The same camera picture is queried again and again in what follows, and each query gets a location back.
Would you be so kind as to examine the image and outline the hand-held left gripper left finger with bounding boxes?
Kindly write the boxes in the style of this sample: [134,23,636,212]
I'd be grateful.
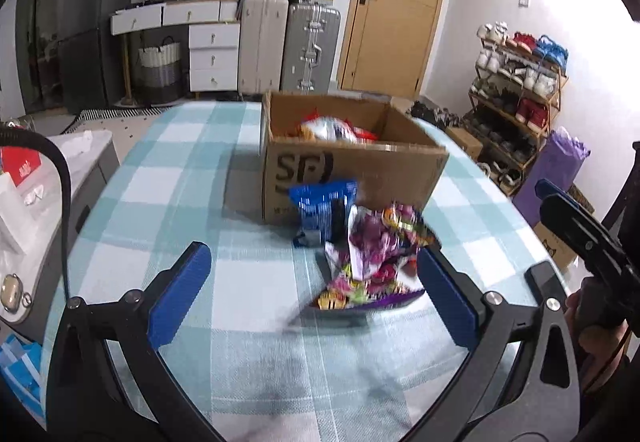
[45,241,223,442]

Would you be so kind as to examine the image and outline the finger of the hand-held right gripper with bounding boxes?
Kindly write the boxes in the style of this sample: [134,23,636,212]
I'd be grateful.
[524,261,568,305]
[534,179,608,273]

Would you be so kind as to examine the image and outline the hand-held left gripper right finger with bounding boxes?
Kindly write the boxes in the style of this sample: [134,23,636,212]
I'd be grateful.
[400,247,583,442]

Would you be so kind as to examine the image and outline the multicoloured candy packet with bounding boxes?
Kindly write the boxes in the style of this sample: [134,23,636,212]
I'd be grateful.
[310,272,426,318]

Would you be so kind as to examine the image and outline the purple snack packet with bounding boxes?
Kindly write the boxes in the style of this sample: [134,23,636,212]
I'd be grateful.
[347,203,436,283]

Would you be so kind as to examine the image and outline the brown cardboard box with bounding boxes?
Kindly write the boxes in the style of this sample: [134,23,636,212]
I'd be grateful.
[261,91,450,225]

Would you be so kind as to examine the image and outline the blue snack packet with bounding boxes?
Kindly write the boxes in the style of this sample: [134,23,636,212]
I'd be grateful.
[290,179,358,248]

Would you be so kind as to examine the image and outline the white red snack packet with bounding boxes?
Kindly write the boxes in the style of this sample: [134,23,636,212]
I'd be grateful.
[300,116,358,143]

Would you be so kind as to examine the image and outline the person's right hand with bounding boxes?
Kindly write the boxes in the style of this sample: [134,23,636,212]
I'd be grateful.
[565,289,631,373]

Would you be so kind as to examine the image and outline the brown carton with cat print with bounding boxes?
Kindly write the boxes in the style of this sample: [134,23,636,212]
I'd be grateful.
[532,215,583,273]

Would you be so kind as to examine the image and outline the woven basket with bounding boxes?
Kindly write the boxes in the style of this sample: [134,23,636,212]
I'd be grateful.
[567,183,596,215]

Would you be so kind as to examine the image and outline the purple bag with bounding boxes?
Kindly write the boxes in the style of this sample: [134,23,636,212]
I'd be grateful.
[512,127,591,228]

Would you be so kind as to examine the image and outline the wooden shoe rack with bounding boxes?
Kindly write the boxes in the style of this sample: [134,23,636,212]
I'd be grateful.
[467,22,571,195]

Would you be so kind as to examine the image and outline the rows of assorted sneakers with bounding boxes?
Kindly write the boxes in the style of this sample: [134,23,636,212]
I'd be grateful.
[472,22,571,188]

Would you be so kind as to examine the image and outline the small brown carton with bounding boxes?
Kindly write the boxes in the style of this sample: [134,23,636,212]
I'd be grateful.
[446,125,485,160]

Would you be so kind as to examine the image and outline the grey cabinet with white top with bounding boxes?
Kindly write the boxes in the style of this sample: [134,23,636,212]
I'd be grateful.
[0,129,121,348]

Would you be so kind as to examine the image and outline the beige earbud case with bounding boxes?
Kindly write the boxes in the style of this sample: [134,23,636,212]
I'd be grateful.
[0,275,33,310]

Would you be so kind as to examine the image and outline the blue plastic packet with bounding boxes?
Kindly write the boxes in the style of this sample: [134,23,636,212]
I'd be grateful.
[0,334,46,403]

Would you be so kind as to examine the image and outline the white paper sheet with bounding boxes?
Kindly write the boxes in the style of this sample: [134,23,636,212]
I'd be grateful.
[0,172,38,255]

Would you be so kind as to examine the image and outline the pile of black white shoes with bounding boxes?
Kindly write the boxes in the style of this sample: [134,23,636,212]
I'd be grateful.
[407,100,453,130]

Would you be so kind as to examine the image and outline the dotted rug with striped border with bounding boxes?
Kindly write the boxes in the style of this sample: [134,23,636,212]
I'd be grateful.
[65,107,171,133]

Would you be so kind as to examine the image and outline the red paper box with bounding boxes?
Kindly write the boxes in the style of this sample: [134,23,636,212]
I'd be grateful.
[0,145,42,188]

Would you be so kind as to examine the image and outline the grey white laundry basket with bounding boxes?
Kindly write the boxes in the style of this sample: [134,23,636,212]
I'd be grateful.
[137,36,182,104]

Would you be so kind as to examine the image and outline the white desk with drawers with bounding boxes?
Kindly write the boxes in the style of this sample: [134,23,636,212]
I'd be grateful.
[110,0,242,106]

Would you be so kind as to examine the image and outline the beige suitcase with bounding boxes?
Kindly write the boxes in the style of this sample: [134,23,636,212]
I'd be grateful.
[239,0,291,96]

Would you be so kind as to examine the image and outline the wooden door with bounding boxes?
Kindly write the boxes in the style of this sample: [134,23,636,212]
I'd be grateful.
[337,0,453,99]

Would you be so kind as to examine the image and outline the silver suitcase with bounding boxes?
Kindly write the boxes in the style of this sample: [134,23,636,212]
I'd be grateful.
[280,2,342,93]

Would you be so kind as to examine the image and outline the grey refrigerator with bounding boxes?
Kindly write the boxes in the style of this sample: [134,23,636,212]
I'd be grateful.
[55,0,138,113]

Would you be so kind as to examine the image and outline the dark tall cabinet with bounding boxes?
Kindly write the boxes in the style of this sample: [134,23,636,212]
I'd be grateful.
[15,0,63,113]

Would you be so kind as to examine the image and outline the black cable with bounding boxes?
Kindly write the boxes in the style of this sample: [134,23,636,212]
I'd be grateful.
[0,127,71,303]

